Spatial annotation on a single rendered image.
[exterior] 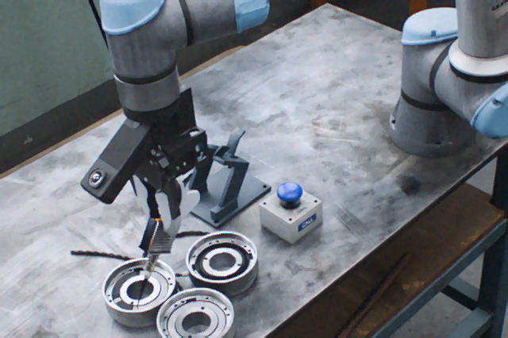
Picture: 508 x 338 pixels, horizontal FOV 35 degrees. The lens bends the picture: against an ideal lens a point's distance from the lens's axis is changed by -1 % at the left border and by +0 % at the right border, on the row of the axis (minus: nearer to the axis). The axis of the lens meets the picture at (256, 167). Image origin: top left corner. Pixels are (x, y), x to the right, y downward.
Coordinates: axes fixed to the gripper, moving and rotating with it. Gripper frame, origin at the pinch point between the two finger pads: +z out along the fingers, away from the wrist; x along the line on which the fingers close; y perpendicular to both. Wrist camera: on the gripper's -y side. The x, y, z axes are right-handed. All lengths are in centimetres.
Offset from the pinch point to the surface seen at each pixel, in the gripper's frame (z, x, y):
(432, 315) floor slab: 93, 5, 82
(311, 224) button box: 11.9, -6.8, 22.9
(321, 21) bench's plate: 13, 36, 76
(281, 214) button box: 8.7, -4.0, 19.2
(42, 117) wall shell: 83, 155, 63
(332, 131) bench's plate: 13.1, 7.5, 45.4
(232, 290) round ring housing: 11.3, -7.6, 4.8
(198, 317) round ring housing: 11.7, -7.1, -1.6
